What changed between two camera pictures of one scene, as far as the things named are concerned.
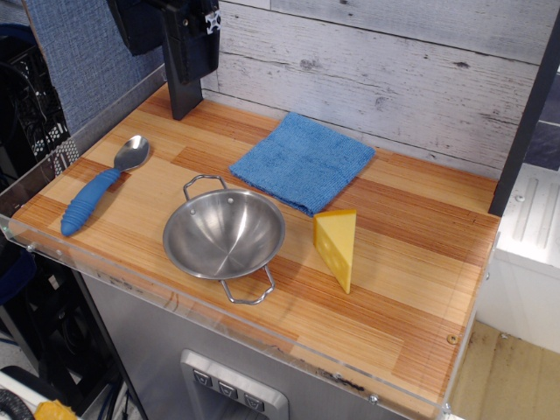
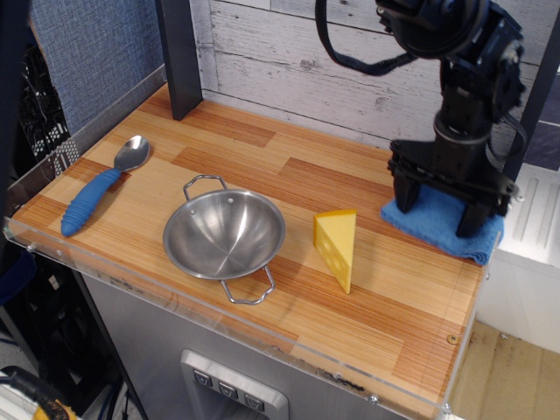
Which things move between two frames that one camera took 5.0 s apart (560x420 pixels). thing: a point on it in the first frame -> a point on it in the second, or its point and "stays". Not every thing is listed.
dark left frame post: x=183 y=38 stays
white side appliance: x=521 y=296 stays
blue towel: x=300 y=162 -> x=435 y=221
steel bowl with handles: x=224 y=234 stays
